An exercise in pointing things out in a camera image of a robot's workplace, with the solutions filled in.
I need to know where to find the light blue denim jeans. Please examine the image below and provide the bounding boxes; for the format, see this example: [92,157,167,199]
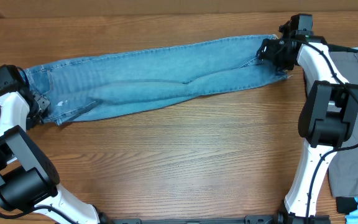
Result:
[21,35,287,125]

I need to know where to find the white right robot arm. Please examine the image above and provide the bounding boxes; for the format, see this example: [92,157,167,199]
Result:
[256,38,358,223]

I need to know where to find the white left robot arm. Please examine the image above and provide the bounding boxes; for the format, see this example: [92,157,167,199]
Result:
[0,90,109,223]

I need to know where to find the black folded garment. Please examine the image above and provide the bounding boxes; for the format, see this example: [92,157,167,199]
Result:
[336,197,358,215]

